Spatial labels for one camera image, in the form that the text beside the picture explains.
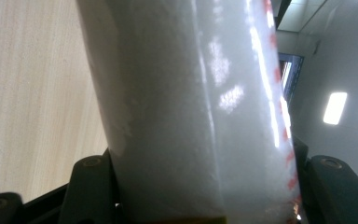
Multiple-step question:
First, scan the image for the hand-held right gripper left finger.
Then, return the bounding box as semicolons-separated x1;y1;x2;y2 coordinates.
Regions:
103;148;121;224

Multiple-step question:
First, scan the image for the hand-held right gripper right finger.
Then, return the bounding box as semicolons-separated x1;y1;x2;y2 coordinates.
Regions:
292;135;312;224

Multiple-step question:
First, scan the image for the white and red sugar bag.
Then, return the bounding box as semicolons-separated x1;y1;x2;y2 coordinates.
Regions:
76;0;302;224

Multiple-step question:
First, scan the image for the rectangular ceiling light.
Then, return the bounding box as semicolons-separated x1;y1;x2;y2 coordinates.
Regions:
323;91;349;126

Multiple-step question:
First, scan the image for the dark framed window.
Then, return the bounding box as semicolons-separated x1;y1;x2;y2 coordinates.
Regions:
278;52;305;105

